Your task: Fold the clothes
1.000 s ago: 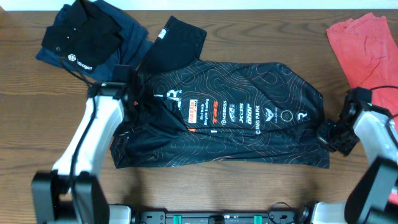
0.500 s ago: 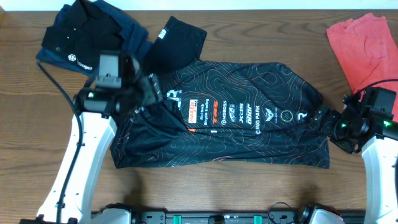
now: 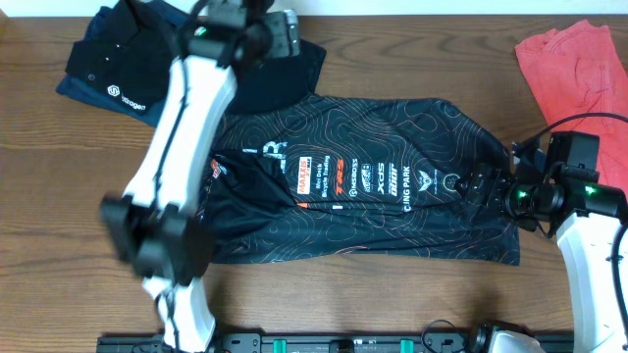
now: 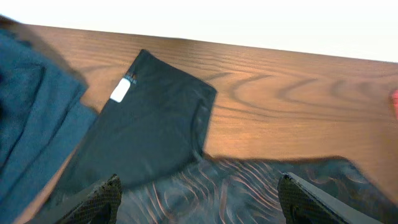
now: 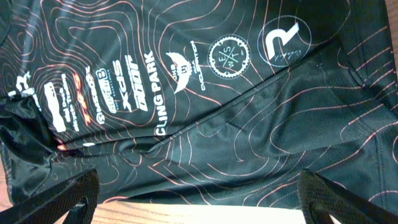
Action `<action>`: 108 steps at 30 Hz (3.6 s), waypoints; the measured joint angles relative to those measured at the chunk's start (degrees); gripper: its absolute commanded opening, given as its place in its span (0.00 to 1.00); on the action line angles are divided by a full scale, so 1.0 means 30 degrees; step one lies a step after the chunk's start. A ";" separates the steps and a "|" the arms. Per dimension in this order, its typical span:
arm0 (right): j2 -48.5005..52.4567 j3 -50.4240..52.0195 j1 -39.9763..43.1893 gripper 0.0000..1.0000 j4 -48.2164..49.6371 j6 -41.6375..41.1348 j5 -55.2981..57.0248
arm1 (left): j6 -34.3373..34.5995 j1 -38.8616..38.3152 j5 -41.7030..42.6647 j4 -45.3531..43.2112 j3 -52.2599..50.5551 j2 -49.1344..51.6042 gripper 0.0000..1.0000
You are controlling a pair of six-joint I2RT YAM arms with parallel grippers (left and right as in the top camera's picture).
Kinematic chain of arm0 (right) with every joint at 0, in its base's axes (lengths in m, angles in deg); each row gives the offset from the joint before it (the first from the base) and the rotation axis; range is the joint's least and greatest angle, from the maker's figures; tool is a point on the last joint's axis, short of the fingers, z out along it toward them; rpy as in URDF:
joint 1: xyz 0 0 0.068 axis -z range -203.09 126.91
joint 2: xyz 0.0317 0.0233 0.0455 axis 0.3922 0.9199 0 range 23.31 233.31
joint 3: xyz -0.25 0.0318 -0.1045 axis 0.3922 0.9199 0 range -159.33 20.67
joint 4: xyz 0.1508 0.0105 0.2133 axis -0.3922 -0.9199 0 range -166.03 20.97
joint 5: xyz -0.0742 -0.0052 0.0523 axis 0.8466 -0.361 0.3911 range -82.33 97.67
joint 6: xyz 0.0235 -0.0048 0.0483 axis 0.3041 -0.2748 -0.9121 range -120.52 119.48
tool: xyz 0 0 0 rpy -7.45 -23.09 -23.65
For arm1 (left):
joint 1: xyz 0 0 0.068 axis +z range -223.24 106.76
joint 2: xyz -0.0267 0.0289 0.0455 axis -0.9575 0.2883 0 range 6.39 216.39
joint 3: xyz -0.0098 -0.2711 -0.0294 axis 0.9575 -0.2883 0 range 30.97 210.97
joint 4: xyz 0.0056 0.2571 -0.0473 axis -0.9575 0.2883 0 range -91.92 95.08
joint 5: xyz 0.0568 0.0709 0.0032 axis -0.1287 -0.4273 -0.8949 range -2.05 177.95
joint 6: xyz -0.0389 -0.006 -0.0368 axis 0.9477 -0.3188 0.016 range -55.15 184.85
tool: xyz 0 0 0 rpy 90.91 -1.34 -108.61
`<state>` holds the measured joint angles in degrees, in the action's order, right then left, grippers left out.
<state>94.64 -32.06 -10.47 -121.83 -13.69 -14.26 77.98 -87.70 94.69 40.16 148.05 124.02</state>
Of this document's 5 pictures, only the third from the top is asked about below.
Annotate black printed cycling jersey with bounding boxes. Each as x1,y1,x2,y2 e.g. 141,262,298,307
197,41,520,266

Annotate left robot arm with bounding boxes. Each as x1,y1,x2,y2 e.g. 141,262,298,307
99,1,300,352

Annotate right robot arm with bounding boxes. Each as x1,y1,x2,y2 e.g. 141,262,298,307
454,162,627,352

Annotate red t-shirt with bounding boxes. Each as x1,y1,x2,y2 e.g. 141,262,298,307
515,20,627,190

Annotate folded black polo shirt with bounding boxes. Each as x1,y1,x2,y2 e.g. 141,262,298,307
65,0,187,117

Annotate folded navy blue shirt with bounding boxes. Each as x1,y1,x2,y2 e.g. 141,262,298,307
55,0,197,129

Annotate right black cable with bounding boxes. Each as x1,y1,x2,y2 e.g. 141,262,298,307
514,112,628,325

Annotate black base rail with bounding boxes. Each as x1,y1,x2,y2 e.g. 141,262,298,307
95,332,574,353

